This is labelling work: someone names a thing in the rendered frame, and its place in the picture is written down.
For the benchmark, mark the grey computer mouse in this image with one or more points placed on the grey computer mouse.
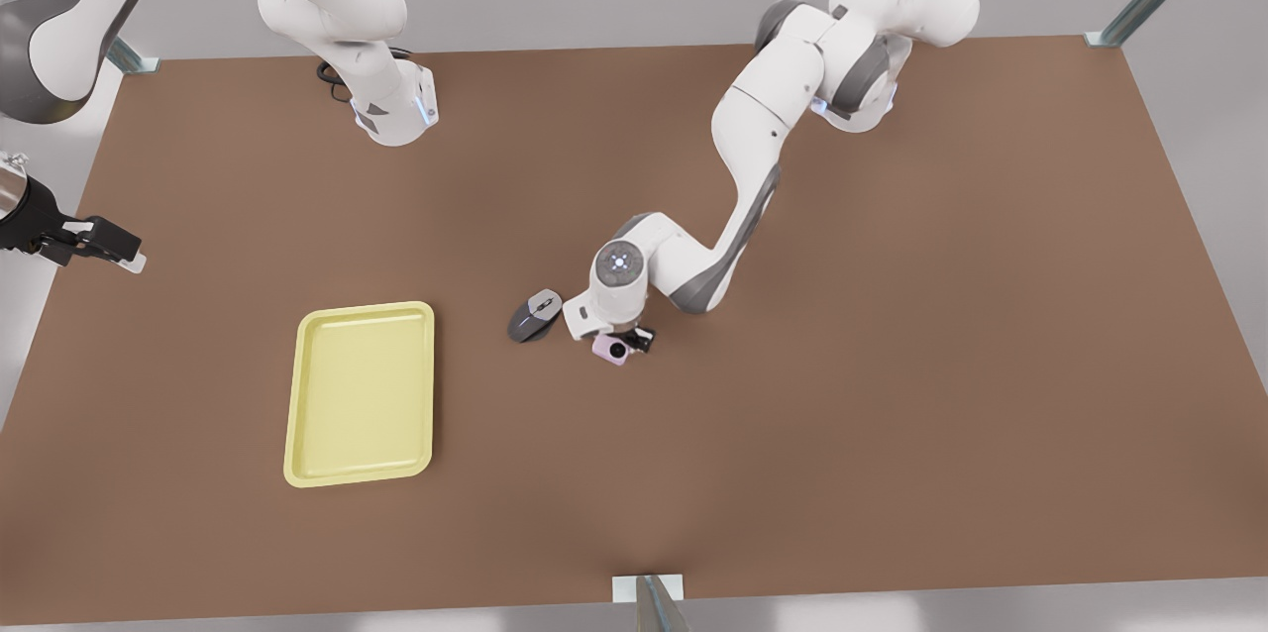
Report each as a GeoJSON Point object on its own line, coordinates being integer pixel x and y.
{"type": "Point", "coordinates": [535, 315]}

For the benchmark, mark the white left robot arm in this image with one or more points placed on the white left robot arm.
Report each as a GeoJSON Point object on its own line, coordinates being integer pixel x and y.
{"type": "Point", "coordinates": [758, 147]}

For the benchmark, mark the small pink camera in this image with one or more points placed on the small pink camera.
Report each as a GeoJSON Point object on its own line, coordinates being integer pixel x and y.
{"type": "Point", "coordinates": [612, 350]}

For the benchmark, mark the yellow rectangular tray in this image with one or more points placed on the yellow rectangular tray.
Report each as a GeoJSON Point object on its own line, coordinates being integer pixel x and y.
{"type": "Point", "coordinates": [362, 394]}

